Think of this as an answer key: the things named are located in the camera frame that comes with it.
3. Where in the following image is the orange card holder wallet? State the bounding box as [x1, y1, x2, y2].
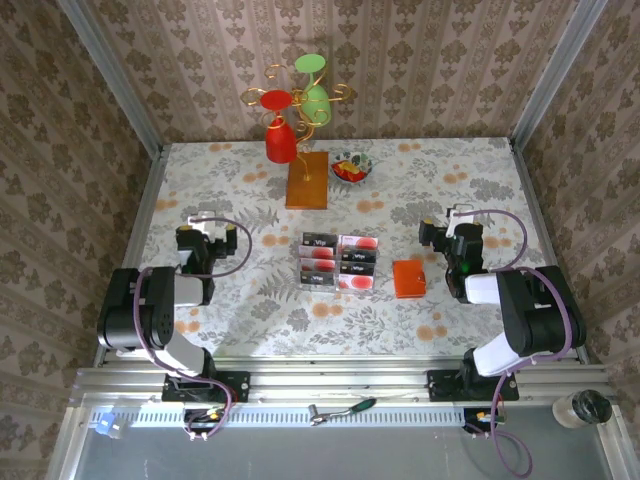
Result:
[392, 258, 428, 300]

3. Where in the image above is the floral tablecloth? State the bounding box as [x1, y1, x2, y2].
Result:
[116, 136, 585, 360]

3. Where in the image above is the floral ceramic bowl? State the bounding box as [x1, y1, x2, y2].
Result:
[330, 151, 376, 185]

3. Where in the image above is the red yellow snack packet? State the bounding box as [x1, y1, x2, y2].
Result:
[333, 160, 365, 182]

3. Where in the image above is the red wine glass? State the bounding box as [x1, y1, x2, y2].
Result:
[259, 89, 297, 165]

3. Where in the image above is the green wine glass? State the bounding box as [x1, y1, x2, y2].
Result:
[293, 53, 332, 127]

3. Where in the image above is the blue white connector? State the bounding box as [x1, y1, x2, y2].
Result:
[92, 410, 126, 440]

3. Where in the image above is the clear jar black lid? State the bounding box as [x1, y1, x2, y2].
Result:
[552, 389, 614, 430]

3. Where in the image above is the grey metal tray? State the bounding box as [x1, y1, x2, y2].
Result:
[47, 404, 629, 480]

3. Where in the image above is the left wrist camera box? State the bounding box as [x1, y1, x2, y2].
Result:
[186, 211, 217, 242]

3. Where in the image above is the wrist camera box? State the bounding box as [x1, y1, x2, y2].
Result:
[186, 211, 217, 242]
[444, 202, 477, 237]

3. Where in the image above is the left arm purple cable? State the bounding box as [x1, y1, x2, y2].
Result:
[133, 215, 253, 442]

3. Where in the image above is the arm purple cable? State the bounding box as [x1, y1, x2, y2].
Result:
[452, 208, 577, 476]
[133, 215, 253, 442]

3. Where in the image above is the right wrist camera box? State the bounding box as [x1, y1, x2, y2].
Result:
[444, 202, 477, 237]

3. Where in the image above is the aluminium table side rail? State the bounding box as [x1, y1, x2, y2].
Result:
[507, 137, 592, 365]
[93, 144, 167, 369]

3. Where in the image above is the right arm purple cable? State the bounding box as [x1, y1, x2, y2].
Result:
[452, 208, 577, 476]

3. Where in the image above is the gold wire rack wooden base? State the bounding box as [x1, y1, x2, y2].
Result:
[241, 63, 354, 210]

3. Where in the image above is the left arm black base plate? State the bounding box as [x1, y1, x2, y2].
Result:
[162, 370, 251, 404]

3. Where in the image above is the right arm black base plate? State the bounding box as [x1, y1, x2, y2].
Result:
[427, 368, 520, 403]

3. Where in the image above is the black yellow cable connector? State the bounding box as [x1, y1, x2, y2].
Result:
[182, 405, 230, 435]
[462, 405, 503, 434]

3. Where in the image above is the aluminium mounting rail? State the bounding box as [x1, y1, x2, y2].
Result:
[69, 355, 621, 409]

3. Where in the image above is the slotted white cable duct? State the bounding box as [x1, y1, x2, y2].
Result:
[133, 402, 467, 428]

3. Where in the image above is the aluminium frame post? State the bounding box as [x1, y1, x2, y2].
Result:
[509, 0, 609, 151]
[55, 0, 166, 157]

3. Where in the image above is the ratchet wrench green handle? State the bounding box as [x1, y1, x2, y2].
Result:
[308, 397, 377, 427]

